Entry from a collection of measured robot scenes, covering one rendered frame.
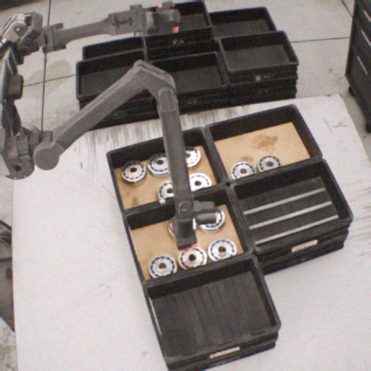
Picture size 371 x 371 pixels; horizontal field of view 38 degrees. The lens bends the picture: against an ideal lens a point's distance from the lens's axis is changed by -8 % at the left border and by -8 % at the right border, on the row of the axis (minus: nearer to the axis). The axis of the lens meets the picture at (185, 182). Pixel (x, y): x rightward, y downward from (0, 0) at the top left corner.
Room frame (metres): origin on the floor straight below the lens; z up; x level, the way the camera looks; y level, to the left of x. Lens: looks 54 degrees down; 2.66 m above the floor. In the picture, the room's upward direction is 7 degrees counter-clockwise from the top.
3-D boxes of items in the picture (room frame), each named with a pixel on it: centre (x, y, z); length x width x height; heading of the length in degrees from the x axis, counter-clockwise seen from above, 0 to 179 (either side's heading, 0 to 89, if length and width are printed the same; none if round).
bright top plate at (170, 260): (0.95, 0.11, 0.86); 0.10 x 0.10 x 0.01
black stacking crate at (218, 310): (0.74, -0.04, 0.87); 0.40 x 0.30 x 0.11; 100
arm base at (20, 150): (1.07, 0.47, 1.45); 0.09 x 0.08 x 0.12; 3
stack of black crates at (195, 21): (2.70, -0.06, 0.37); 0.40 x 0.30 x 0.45; 93
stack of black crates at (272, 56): (2.32, -0.48, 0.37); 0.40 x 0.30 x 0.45; 93
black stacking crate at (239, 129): (1.40, -0.32, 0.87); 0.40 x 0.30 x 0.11; 100
